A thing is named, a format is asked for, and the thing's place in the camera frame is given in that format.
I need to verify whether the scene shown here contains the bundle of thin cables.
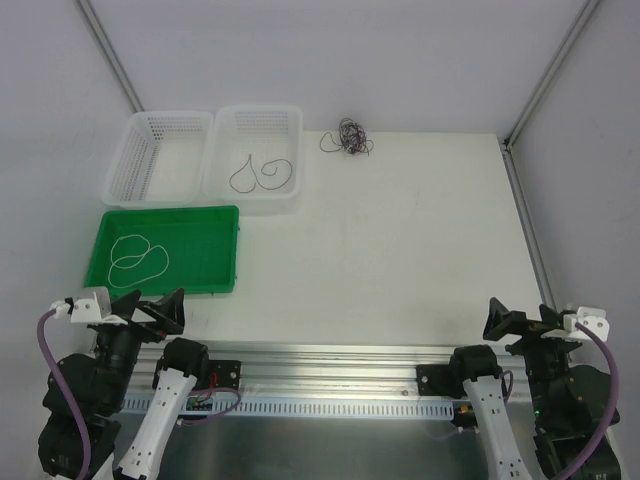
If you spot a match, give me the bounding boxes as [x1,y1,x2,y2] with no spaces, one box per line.
[319,117,375,159]

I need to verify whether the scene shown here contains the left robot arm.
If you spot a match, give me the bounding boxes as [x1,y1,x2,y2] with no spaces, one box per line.
[36,287,210,479]

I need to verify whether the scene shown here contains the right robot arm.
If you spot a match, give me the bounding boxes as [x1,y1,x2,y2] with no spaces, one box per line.
[448,298,622,479]

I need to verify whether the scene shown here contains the green plastic tray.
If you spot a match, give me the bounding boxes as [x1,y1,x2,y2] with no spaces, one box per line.
[84,206,239,297]

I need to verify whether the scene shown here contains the left white perforated basket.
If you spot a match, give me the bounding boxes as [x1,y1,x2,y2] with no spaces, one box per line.
[102,110,214,209]

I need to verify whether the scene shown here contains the white perforated basket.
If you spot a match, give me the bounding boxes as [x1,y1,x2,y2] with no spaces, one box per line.
[102,110,214,209]
[201,104,304,216]

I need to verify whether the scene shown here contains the right white perforated basket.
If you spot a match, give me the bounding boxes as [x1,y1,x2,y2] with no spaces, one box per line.
[201,104,304,216]

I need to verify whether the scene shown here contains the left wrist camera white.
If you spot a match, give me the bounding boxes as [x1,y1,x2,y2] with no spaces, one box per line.
[50,286,112,325]

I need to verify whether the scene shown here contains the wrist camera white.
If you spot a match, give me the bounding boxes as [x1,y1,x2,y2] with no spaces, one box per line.
[563,306,610,342]
[50,286,112,325]

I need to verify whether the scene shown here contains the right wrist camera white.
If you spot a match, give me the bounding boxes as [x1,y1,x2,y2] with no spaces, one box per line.
[563,306,610,342]

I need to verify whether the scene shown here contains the white cable in tray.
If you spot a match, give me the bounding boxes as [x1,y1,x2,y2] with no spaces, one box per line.
[107,234,170,289]

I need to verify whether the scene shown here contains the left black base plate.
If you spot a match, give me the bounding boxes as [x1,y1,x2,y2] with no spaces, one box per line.
[152,357,245,391]

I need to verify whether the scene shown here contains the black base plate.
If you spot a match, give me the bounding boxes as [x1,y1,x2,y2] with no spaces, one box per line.
[416,364,466,399]
[152,357,245,391]

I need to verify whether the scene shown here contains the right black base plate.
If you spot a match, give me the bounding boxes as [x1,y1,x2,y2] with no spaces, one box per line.
[416,364,466,399]

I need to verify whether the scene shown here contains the white slotted cable duct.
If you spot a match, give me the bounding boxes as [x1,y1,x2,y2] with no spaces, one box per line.
[122,394,454,421]

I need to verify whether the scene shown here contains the aluminium mounting rail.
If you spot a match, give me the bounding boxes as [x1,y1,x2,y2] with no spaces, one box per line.
[119,339,551,404]

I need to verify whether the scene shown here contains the dark teardrop loop cable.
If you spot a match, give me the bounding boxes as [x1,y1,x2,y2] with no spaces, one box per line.
[228,154,258,194]

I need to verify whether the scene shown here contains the right aluminium frame post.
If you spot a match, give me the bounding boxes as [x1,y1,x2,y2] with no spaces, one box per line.
[499,0,604,309]

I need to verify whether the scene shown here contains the aluminium frame post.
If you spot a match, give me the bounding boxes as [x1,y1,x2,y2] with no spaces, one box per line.
[74,0,145,113]
[499,0,604,309]

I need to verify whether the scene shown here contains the dark spiral cable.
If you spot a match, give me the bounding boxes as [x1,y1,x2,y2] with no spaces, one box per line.
[256,158,294,191]

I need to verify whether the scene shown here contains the left aluminium frame post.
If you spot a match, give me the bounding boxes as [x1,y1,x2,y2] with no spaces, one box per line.
[74,0,145,113]

